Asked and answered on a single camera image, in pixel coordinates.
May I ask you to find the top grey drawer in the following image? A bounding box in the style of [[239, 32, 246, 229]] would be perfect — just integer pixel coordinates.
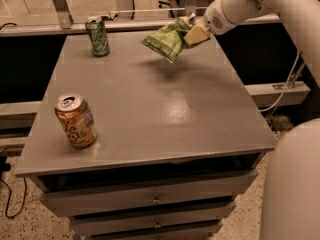
[[40, 169, 258, 217]]

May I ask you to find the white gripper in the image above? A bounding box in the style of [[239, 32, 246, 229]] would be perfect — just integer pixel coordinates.
[[183, 0, 236, 48]]

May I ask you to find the bottom grey drawer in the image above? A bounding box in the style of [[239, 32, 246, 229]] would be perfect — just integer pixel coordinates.
[[90, 220, 222, 240]]

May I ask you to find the green soda can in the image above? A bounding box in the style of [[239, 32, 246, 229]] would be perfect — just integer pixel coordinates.
[[85, 16, 110, 57]]

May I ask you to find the orange La Croix can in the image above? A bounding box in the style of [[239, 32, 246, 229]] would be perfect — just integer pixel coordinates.
[[55, 93, 97, 148]]

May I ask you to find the grey drawer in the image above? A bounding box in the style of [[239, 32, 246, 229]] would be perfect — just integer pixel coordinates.
[[71, 201, 236, 236], [90, 220, 222, 240], [40, 169, 258, 217]]

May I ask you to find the green jalapeno chip bag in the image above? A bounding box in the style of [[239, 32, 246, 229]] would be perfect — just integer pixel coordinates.
[[141, 14, 196, 63]]

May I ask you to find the black floor cable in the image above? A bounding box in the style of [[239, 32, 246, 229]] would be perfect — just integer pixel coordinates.
[[0, 147, 28, 220]]

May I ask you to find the grey metal rail frame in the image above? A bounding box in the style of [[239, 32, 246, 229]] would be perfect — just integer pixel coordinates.
[[0, 0, 281, 38]]

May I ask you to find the grey drawer cabinet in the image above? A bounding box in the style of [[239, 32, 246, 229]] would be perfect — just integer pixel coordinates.
[[14, 27, 280, 240]]

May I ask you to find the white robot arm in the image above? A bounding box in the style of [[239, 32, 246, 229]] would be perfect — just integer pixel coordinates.
[[196, 0, 320, 240]]

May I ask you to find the white cable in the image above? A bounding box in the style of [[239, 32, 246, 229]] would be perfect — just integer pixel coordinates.
[[259, 50, 303, 114]]

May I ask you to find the middle grey drawer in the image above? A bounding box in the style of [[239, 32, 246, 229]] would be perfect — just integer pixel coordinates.
[[71, 201, 236, 236]]

